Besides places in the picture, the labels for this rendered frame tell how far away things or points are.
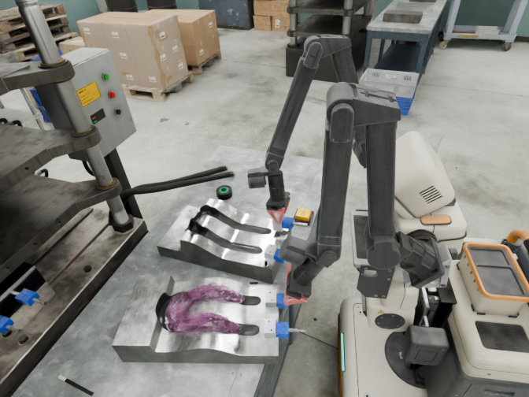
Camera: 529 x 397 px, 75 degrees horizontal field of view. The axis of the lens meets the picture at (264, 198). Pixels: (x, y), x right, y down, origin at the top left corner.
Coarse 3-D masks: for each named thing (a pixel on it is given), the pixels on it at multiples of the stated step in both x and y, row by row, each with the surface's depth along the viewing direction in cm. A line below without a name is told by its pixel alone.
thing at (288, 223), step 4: (276, 216) 132; (284, 216) 134; (272, 220) 131; (284, 220) 132; (288, 220) 131; (292, 220) 131; (272, 224) 132; (276, 224) 132; (280, 224) 131; (284, 224) 131; (288, 224) 130; (292, 224) 131; (296, 224) 131; (300, 224) 130; (304, 224) 129; (276, 228) 133; (280, 228) 132; (288, 228) 131
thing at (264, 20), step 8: (256, 0) 691; (264, 0) 690; (272, 0) 681; (280, 0) 680; (288, 0) 676; (256, 8) 700; (264, 8) 693; (272, 8) 685; (280, 8) 679; (256, 16) 709; (264, 16) 704; (272, 16) 694; (280, 16) 687; (288, 16) 680; (256, 24) 720; (264, 24) 710; (272, 24) 705; (280, 24) 697; (288, 24) 689
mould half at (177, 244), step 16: (192, 208) 157; (224, 208) 147; (176, 224) 149; (208, 224) 138; (224, 224) 141; (256, 224) 143; (176, 240) 142; (192, 240) 131; (208, 240) 133; (240, 240) 137; (256, 240) 136; (272, 240) 135; (176, 256) 140; (192, 256) 136; (208, 256) 133; (224, 256) 131; (240, 256) 130; (256, 256) 129; (240, 272) 132; (256, 272) 128; (272, 272) 126
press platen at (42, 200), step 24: (24, 192) 143; (48, 192) 142; (72, 192) 141; (96, 192) 141; (120, 192) 147; (0, 216) 132; (24, 216) 131; (48, 216) 131; (72, 216) 136; (0, 240) 122; (24, 240) 121; (0, 264) 113
